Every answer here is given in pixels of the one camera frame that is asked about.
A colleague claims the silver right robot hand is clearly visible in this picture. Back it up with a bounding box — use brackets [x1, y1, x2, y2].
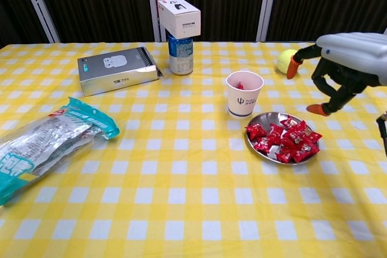
[285, 31, 387, 117]

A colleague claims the round steel plate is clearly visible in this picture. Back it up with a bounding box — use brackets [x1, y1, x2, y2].
[244, 112, 320, 166]

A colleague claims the white paper cup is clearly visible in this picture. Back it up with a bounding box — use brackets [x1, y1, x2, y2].
[226, 70, 265, 119]

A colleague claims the black pleated curtain panel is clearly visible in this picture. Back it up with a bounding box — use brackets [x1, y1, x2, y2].
[159, 0, 269, 42]
[265, 0, 387, 42]
[0, 0, 51, 50]
[30, 0, 155, 44]

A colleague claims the yellow tennis ball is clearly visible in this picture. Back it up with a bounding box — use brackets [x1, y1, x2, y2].
[276, 48, 301, 76]

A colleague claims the blue white drink can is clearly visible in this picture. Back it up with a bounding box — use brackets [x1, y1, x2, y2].
[167, 34, 195, 76]

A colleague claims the small white carton box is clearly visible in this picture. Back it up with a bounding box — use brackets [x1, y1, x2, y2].
[157, 0, 202, 38]

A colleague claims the yellow white checked tablecloth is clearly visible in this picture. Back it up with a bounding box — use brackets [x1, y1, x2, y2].
[0, 39, 387, 258]

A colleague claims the silver earbuds box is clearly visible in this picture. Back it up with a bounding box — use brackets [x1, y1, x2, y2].
[77, 46, 164, 97]

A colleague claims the teal silver snack bag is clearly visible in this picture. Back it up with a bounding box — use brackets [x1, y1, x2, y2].
[0, 96, 121, 207]

